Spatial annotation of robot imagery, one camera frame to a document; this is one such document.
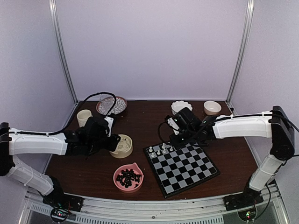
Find patterned saucer plate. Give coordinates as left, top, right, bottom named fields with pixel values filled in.
left=96, top=96, right=127, bottom=115

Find cream bowl with spout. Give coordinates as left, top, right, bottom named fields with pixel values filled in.
left=109, top=134, right=133, bottom=159

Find aluminium frame post left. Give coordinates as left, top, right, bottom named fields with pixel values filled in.
left=49, top=0, right=78, bottom=104

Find white textured ceramic mug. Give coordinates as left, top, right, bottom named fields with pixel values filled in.
left=77, top=109, right=93, bottom=127

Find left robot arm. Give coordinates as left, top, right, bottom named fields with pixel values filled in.
left=0, top=116, right=121, bottom=207

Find clear glass tumbler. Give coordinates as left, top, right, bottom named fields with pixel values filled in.
left=99, top=95, right=114, bottom=114

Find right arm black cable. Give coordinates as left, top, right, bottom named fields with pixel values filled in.
left=157, top=112, right=299, bottom=210

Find black and white chessboard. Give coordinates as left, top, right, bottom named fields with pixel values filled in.
left=143, top=143, right=220, bottom=198

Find aluminium frame post right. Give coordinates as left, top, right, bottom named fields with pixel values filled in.
left=226, top=0, right=255, bottom=105

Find pink bowl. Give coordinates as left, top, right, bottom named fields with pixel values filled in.
left=113, top=163, right=144, bottom=193

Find small cream bowl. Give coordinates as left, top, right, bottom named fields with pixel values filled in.
left=203, top=100, right=222, bottom=115

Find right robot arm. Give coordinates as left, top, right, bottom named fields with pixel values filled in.
left=165, top=106, right=295, bottom=206

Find aluminium frame post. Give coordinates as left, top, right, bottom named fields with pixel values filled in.
left=226, top=0, right=255, bottom=105
left=49, top=0, right=78, bottom=104

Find black chess pieces pile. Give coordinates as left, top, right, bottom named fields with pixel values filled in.
left=116, top=169, right=142, bottom=188

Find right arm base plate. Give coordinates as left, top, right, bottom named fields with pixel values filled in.
left=223, top=189, right=263, bottom=211

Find aluminium front rail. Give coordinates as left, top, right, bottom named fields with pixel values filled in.
left=17, top=184, right=291, bottom=224

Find white scalloped bowl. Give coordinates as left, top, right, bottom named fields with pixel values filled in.
left=171, top=100, right=193, bottom=115

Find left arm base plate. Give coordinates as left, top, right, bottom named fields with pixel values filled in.
left=40, top=193, right=84, bottom=212

